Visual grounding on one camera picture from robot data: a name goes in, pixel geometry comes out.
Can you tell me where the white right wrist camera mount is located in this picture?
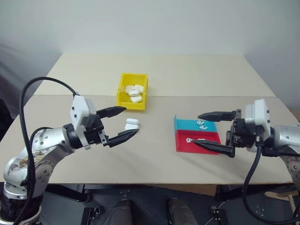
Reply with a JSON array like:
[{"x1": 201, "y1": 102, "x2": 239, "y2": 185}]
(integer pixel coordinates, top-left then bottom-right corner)
[{"x1": 244, "y1": 98, "x2": 273, "y2": 153}]

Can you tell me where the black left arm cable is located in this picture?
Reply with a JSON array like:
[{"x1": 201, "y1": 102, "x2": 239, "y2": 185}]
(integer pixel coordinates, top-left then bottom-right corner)
[{"x1": 13, "y1": 76, "x2": 79, "y2": 225}]

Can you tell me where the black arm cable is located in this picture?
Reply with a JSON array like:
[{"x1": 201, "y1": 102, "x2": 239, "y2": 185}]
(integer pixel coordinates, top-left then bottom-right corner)
[
  {"x1": 241, "y1": 138, "x2": 300, "y2": 225},
  {"x1": 13, "y1": 76, "x2": 79, "y2": 225}
]

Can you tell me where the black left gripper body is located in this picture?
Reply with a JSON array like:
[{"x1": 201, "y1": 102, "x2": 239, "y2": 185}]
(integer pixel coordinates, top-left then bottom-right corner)
[{"x1": 81, "y1": 114, "x2": 110, "y2": 148}]

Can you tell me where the dark rounded shape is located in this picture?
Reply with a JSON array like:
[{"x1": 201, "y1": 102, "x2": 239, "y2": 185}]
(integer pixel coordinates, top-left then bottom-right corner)
[
  {"x1": 109, "y1": 198, "x2": 132, "y2": 225},
  {"x1": 167, "y1": 197, "x2": 198, "y2": 225}
]

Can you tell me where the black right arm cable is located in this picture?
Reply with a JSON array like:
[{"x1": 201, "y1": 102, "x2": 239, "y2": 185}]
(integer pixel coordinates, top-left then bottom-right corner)
[{"x1": 241, "y1": 138, "x2": 300, "y2": 225}]

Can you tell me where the yellow plastic bin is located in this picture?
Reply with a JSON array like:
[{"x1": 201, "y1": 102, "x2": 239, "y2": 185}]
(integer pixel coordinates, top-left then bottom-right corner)
[{"x1": 116, "y1": 72, "x2": 149, "y2": 111}]

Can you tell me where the blue plastic tray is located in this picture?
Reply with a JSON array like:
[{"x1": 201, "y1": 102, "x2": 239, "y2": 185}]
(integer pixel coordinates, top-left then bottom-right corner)
[{"x1": 173, "y1": 114, "x2": 218, "y2": 132}]

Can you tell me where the light wooden piece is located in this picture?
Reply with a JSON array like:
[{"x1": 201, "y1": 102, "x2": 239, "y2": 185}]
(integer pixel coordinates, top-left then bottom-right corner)
[{"x1": 263, "y1": 189, "x2": 300, "y2": 218}]

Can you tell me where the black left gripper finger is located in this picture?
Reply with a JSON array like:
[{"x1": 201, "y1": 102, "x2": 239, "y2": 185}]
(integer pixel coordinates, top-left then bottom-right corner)
[
  {"x1": 103, "y1": 128, "x2": 141, "y2": 149},
  {"x1": 96, "y1": 105, "x2": 128, "y2": 119}
]

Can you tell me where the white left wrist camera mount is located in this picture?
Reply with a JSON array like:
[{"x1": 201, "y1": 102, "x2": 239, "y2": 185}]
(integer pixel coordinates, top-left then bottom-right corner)
[{"x1": 70, "y1": 94, "x2": 97, "y2": 151}]

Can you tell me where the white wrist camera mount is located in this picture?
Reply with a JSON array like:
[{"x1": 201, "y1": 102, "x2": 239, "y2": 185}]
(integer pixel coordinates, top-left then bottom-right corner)
[
  {"x1": 70, "y1": 94, "x2": 97, "y2": 151},
  {"x1": 244, "y1": 98, "x2": 273, "y2": 153}
]

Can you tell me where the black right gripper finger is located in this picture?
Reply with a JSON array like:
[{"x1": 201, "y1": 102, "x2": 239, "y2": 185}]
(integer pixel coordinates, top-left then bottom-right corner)
[
  {"x1": 190, "y1": 138, "x2": 236, "y2": 158},
  {"x1": 197, "y1": 111, "x2": 236, "y2": 123}
]

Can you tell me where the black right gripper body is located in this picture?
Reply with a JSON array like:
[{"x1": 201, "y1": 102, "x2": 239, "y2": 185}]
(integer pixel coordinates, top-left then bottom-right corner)
[{"x1": 225, "y1": 108, "x2": 261, "y2": 153}]

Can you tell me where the black table frame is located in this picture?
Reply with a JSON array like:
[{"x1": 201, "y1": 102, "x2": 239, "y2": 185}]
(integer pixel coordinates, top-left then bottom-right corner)
[{"x1": 44, "y1": 183, "x2": 300, "y2": 203}]

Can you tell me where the red plastic tray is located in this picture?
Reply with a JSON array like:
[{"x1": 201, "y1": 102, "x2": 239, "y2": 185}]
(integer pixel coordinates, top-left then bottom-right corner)
[{"x1": 175, "y1": 129, "x2": 222, "y2": 156}]

